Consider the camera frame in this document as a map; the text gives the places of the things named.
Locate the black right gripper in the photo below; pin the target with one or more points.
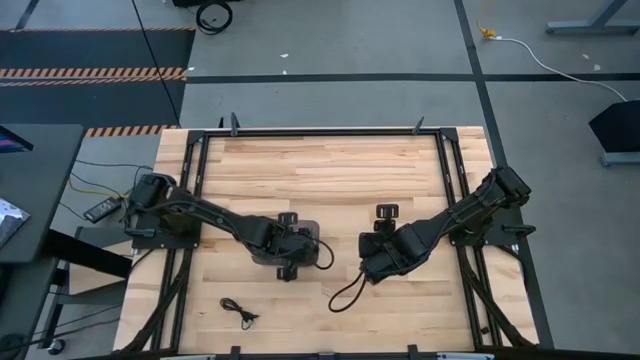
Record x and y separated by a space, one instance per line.
377 255

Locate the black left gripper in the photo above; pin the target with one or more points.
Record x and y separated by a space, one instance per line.
300 247

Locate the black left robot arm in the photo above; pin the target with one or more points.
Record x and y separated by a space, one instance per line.
200 207

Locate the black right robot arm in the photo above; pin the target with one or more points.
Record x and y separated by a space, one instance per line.
465 210

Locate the grey felt bin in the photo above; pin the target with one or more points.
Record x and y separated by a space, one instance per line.
312 227

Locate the black power brick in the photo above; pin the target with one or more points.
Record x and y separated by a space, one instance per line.
102 209

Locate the yellow plug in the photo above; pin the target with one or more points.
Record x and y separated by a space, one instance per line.
487 32

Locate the black box on grey foot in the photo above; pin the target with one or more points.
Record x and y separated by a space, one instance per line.
617 127

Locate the dark grey desk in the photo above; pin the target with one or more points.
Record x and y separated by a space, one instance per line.
40 175

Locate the black hazard-striped floor mat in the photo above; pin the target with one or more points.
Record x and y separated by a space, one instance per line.
90 50

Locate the printed pad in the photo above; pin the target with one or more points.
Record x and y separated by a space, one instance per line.
10 220

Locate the grey metal table leg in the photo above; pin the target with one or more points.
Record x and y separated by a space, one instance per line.
595 25

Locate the computer monitor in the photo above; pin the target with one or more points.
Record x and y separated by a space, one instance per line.
12 142

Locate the black metal table frame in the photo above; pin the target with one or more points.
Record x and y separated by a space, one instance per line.
325 132

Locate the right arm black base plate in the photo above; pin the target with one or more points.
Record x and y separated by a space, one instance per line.
500 235

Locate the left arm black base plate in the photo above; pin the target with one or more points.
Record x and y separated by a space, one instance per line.
165 240

